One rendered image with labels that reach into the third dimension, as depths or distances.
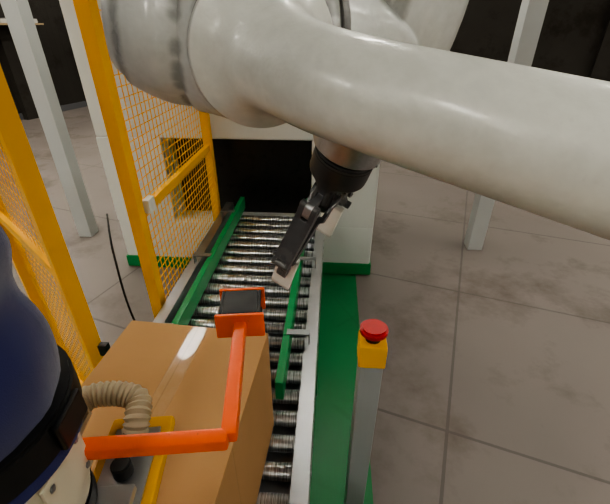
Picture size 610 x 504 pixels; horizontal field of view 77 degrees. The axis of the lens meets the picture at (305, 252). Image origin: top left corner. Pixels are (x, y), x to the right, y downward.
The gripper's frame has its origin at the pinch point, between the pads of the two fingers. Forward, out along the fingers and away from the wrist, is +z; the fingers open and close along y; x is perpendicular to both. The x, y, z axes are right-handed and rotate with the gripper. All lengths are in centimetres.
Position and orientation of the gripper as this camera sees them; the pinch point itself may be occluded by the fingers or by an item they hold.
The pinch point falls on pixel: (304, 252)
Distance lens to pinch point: 61.2
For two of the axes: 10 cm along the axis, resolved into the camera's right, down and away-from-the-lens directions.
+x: -8.3, -5.4, 1.6
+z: -2.5, 6.0, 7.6
